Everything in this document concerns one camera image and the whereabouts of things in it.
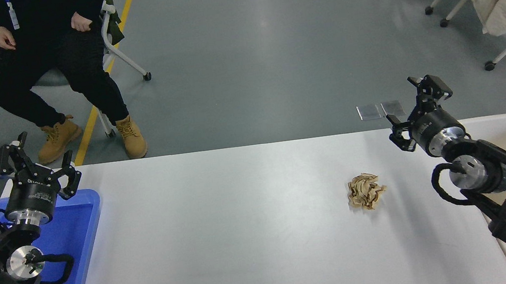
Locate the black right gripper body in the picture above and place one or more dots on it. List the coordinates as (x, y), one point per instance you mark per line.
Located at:
(434, 127)

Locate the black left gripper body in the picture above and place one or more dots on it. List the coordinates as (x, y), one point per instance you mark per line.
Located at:
(32, 195)

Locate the tan paper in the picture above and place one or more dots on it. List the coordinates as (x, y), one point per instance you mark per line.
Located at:
(364, 191)

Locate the person's right hand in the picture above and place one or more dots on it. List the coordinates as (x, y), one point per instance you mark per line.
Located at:
(5, 38)

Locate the person's left hand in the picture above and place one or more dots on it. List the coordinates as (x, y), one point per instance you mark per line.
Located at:
(82, 22)

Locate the silver floor plate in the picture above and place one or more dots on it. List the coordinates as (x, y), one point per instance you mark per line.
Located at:
(394, 106)
(369, 112)

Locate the person's tan right boot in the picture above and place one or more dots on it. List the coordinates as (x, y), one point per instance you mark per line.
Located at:
(58, 138)

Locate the person's tan boot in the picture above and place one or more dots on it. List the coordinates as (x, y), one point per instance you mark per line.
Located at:
(58, 138)
(131, 137)

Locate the person's tan left boot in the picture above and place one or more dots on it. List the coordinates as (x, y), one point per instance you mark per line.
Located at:
(131, 137)

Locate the person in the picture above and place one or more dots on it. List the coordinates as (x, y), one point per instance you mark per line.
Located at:
(46, 22)

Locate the dark green jacket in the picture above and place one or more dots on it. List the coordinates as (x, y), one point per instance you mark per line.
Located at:
(114, 13)

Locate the grey chair with white frame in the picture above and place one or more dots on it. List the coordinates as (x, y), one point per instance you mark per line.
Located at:
(49, 80)

